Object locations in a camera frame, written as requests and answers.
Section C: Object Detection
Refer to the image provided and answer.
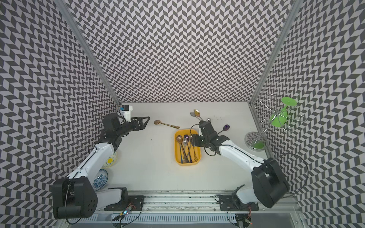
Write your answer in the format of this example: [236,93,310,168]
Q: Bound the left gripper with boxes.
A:
[116,116,150,137]

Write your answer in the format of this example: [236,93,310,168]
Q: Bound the aluminium front rail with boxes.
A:
[96,191,301,214]

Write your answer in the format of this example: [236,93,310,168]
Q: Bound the blue patterned bowl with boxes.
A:
[91,169,108,191]

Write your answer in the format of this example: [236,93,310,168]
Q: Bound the copper long spoon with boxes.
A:
[176,135,186,164]

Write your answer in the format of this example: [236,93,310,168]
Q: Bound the green metal cup rack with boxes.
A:
[245,97,307,151]

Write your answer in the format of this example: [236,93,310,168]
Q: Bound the silver ornate spoon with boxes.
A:
[182,138,189,163]

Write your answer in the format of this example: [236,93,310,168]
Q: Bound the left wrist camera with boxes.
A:
[119,104,133,122]

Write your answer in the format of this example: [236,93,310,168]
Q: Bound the yellow patterned plate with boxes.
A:
[102,152,118,169]

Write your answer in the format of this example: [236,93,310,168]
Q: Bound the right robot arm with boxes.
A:
[192,121,290,208]

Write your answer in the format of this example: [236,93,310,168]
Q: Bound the rainbow gold spoon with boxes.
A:
[194,109,203,121]

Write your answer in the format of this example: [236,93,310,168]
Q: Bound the large purple spoon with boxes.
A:
[218,124,230,134]

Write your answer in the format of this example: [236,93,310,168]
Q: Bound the yellow plastic storage box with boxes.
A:
[174,129,202,166]

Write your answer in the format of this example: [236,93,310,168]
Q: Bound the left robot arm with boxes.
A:
[51,113,150,219]

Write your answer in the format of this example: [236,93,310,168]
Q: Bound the gold handled utensil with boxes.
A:
[154,120,180,129]

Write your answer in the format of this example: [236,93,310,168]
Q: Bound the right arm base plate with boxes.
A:
[214,194,259,212]

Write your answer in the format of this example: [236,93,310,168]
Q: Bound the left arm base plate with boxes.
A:
[104,195,145,211]

